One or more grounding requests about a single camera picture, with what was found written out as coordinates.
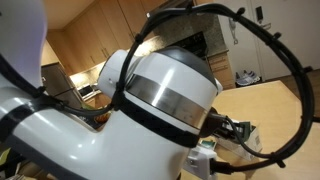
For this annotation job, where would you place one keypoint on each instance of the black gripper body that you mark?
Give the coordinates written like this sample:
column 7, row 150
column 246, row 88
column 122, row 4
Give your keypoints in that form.
column 215, row 125

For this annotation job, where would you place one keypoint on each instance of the white Tazo tea box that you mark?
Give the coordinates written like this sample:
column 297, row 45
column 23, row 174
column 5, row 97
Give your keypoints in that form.
column 255, row 140

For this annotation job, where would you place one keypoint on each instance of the white green Tazo tea packet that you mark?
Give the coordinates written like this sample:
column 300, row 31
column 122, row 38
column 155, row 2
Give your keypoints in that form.
column 208, row 144

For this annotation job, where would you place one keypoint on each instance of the white sneaker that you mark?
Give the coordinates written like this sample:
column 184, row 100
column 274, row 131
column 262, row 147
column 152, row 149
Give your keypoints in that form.
column 254, row 76
column 242, row 80

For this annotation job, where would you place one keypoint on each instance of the wooden base cabinet with drawers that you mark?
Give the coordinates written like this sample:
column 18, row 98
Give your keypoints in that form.
column 221, row 68

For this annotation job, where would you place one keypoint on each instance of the black door lock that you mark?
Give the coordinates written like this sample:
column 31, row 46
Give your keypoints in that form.
column 259, row 15

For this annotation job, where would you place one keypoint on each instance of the wooden counter base cabinets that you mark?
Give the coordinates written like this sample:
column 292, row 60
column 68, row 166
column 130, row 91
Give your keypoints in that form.
column 98, row 100

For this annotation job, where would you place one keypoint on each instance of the white door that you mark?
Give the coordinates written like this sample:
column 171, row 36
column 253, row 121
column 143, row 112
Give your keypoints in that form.
column 293, row 30

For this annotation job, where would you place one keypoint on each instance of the black toaster oven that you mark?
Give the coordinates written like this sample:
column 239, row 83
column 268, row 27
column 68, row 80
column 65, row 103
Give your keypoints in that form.
column 86, row 90

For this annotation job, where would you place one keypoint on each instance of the wooden cabinet above refrigerator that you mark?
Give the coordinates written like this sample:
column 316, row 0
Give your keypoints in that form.
column 48, row 55

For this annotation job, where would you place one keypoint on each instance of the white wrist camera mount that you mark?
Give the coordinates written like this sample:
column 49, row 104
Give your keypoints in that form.
column 200, row 161

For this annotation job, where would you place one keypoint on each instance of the white wall phone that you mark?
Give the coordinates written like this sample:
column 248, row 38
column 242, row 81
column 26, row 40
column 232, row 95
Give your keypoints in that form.
column 233, row 31

